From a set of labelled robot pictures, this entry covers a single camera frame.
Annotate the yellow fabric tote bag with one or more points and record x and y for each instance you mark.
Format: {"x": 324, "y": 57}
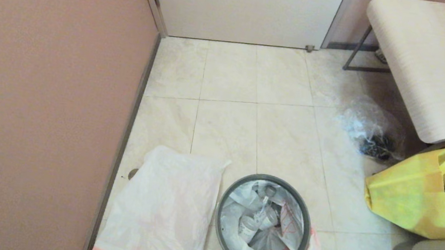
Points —
{"x": 406, "y": 196}

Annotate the crushed clear plastic bottle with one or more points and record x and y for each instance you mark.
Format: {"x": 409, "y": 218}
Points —
{"x": 252, "y": 225}

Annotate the beige bench with metal legs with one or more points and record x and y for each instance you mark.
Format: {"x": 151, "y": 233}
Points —
{"x": 420, "y": 60}

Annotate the white door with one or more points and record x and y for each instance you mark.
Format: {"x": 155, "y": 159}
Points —
{"x": 242, "y": 7}

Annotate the clear plastic bag with items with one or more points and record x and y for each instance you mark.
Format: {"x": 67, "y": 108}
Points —
{"x": 370, "y": 127}

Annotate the white red plastic bag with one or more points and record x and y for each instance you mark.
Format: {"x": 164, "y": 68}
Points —
{"x": 271, "y": 245}

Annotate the white red-printed bin liner bag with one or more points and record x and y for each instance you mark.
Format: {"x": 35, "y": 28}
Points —
{"x": 160, "y": 207}

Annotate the small metal door stop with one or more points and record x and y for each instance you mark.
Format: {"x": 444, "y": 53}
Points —
{"x": 310, "y": 48}

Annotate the round metal floor plug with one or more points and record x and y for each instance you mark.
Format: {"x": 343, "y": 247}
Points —
{"x": 133, "y": 174}

